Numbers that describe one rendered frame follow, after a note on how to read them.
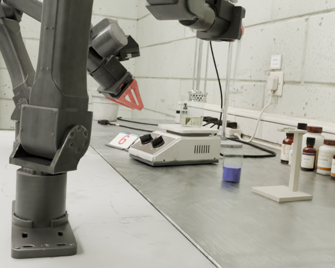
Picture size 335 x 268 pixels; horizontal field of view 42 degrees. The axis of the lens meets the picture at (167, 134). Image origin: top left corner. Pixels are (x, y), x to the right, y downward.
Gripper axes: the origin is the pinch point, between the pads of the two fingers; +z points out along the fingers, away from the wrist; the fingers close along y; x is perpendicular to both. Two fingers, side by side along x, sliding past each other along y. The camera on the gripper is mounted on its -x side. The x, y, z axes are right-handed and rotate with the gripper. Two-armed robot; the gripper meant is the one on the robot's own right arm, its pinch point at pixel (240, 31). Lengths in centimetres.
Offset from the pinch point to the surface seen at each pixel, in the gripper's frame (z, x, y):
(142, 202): -32.1, 33.8, -5.0
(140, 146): -3.8, 29.4, 21.3
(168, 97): 128, 17, 118
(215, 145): 9.0, 27.0, 7.6
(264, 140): 61, 27, 19
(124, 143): 7.2, 31.2, 37.1
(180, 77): 117, 4, 102
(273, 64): 64, 0, 22
